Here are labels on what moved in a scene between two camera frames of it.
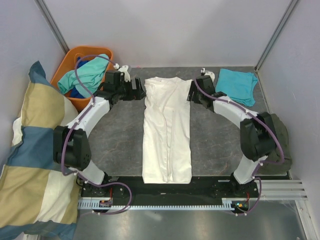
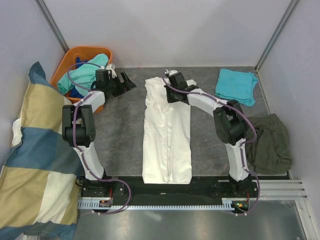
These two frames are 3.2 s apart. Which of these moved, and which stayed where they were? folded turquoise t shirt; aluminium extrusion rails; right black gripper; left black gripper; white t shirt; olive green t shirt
Moved: right black gripper; left black gripper
Stayed: white t shirt; aluminium extrusion rails; olive green t shirt; folded turquoise t shirt
